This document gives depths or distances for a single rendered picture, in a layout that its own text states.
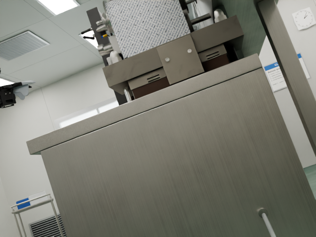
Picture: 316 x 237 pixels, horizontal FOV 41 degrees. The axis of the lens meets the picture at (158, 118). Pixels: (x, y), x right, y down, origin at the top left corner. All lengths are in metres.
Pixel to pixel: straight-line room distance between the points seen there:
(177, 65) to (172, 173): 0.29
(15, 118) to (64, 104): 0.91
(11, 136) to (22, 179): 0.76
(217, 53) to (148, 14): 0.35
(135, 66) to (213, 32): 0.23
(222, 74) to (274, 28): 0.49
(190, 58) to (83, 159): 0.39
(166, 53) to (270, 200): 0.47
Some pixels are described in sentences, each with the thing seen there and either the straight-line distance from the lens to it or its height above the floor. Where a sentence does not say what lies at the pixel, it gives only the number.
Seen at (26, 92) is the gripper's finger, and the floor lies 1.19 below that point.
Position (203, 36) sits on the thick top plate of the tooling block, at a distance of 1.20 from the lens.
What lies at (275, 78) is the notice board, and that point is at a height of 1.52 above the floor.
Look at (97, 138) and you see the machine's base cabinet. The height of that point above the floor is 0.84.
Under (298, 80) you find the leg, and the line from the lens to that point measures 1.53.
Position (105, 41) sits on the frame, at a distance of 1.81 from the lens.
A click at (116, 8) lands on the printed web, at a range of 1.48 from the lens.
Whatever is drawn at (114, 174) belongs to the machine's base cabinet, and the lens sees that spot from 1.13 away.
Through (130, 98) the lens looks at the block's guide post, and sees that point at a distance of 1.27.
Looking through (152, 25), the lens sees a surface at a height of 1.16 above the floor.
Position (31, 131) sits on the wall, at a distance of 7.66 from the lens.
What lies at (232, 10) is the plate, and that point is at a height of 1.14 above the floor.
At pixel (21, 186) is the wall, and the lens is 7.74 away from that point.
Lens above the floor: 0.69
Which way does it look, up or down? 7 degrees up
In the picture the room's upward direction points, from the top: 20 degrees counter-clockwise
